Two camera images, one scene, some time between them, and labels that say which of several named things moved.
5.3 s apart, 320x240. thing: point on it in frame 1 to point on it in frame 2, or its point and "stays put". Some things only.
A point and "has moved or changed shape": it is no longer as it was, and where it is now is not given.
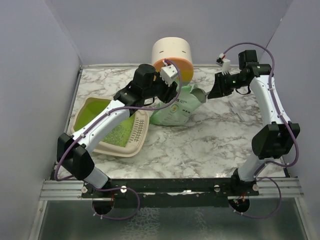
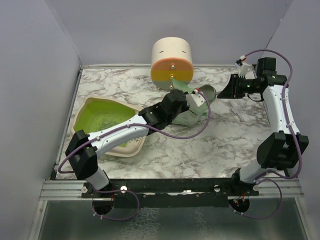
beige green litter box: x=127 y=140 stays put
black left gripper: x=170 y=91 to x=186 y=107
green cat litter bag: x=180 y=113 has moved or changed shape
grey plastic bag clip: x=236 y=110 stays put
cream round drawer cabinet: x=178 y=50 stays put
